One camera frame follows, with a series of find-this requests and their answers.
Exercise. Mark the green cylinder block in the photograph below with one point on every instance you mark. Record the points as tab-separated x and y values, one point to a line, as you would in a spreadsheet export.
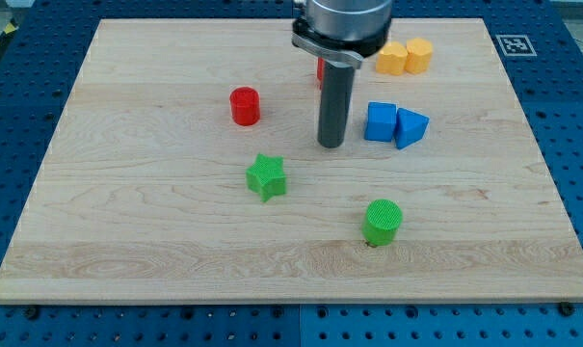
381	221

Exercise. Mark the yellow hexagon block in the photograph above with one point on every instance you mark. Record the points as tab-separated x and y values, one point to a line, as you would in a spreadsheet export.
420	52

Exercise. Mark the green star block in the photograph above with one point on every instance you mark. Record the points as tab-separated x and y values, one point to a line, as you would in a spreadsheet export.
266	177

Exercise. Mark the red star block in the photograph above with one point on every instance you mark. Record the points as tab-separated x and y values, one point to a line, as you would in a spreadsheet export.
320	72

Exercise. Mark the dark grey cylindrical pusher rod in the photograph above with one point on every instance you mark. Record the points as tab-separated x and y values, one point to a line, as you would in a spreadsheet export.
337	86

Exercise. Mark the black white fiducial marker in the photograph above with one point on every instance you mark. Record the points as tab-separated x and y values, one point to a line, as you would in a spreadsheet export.
515	45

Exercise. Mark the blue cube block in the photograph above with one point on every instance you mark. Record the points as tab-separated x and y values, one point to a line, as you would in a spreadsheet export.
381	122

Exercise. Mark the light wooden board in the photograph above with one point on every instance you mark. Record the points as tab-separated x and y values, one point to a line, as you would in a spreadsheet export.
141	198

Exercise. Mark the blue triangle block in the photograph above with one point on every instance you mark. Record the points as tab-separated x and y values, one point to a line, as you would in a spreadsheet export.
410	127

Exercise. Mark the red cylinder block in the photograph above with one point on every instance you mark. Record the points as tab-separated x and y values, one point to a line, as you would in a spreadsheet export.
245	106

